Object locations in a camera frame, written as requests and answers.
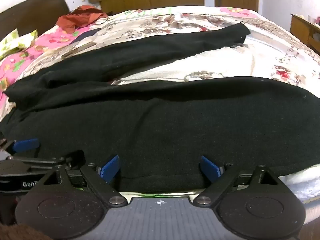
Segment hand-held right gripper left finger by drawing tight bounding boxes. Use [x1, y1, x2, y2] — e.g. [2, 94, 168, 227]
[41, 154, 128, 208]

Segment red cloth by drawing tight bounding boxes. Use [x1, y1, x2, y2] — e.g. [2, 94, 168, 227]
[55, 5, 108, 33]

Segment dark wooden headboard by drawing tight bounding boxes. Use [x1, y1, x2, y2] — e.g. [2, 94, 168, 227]
[0, 0, 72, 43]

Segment dark blue flat object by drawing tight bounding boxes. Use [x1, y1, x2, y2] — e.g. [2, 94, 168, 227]
[74, 28, 101, 42]

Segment black pants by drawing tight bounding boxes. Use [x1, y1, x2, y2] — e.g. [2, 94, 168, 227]
[0, 22, 320, 193]

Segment white cloth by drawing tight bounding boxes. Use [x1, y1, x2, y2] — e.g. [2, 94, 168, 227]
[281, 164, 320, 205]

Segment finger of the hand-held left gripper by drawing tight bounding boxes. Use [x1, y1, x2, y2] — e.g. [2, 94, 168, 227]
[4, 138, 40, 158]

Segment green and yellow pillow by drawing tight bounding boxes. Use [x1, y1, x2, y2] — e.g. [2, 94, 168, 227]
[0, 29, 38, 59]

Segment white floral quilt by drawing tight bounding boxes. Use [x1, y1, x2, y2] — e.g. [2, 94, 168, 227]
[15, 6, 320, 120]

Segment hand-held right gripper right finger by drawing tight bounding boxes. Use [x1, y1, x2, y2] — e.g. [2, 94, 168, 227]
[192, 155, 285, 207]

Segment wooden side table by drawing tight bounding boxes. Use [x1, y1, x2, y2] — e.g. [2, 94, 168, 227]
[290, 13, 320, 55]

